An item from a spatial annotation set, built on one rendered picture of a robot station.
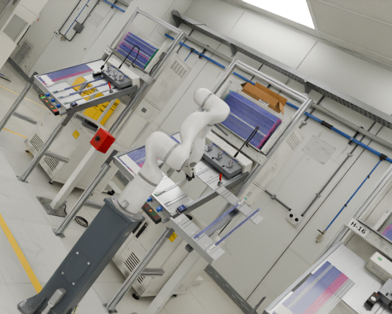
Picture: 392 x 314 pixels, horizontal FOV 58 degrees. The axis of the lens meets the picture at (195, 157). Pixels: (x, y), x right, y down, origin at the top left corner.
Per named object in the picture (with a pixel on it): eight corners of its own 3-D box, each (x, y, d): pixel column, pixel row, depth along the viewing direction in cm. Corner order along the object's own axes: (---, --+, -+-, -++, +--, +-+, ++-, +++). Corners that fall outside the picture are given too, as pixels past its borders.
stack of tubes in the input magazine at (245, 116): (257, 148, 253) (280, 118, 251) (210, 115, 281) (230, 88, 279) (263, 154, 263) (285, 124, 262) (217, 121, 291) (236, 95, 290)
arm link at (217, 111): (152, 158, 181) (177, 177, 178) (154, 147, 170) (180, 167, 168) (207, 99, 203) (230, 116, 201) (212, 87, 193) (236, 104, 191)
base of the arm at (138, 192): (133, 222, 168) (155, 191, 167) (103, 197, 172) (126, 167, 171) (146, 218, 187) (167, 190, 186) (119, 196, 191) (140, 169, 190)
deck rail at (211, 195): (171, 222, 221) (171, 215, 217) (169, 220, 222) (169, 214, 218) (247, 178, 260) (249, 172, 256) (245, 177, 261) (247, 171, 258)
